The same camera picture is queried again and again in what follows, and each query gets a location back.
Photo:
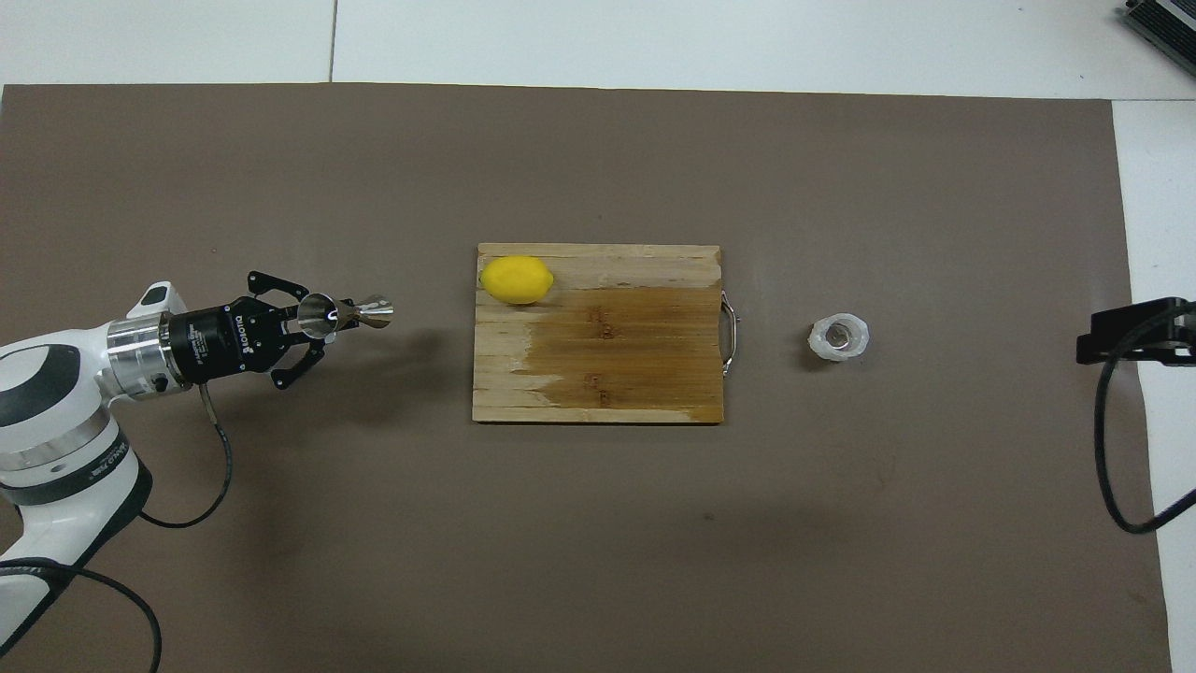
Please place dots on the small clear glass cup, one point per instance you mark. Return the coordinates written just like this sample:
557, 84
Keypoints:
839, 337

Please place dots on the steel double jigger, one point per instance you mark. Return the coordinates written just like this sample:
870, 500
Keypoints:
318, 315

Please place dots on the wooden cutting board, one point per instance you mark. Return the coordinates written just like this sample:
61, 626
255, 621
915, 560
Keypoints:
598, 374

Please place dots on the grey ribbed metal device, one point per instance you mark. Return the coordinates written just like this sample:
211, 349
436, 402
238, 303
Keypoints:
1163, 21

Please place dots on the yellow lemon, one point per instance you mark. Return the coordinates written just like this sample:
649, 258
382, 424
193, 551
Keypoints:
516, 279

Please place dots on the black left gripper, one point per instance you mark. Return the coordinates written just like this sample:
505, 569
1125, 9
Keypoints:
224, 341

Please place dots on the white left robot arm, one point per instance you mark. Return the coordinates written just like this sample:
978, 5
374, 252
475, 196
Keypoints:
56, 411

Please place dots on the brown table mat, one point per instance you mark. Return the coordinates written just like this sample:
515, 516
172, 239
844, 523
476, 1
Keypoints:
561, 523

